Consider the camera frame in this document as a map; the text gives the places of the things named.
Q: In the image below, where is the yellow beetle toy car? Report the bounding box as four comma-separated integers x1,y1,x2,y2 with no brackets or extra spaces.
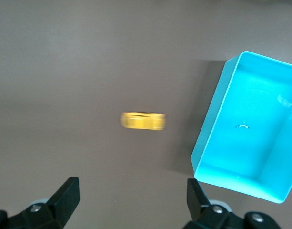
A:
120,111,167,132

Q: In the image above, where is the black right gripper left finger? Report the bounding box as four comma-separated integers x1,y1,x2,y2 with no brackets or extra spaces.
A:
0,177,80,229

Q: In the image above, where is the turquoise plastic bin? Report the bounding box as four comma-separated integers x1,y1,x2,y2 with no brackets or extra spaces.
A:
190,50,292,204

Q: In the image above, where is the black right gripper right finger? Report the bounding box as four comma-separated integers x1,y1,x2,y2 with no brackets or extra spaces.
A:
187,178,280,229

